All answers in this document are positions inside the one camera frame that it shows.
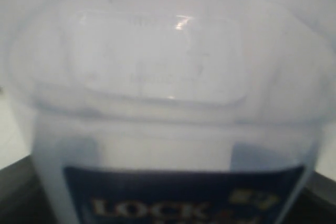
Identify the clear plastic container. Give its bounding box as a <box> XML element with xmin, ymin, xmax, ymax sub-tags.
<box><xmin>1</xmin><ymin>0</ymin><xmax>335</xmax><ymax>223</ymax></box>

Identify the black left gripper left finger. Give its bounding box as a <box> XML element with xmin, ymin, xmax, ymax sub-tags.
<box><xmin>1</xmin><ymin>156</ymin><xmax>53</xmax><ymax>223</ymax></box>

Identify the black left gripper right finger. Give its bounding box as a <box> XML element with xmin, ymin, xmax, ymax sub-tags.
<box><xmin>288</xmin><ymin>172</ymin><xmax>335</xmax><ymax>224</ymax></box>

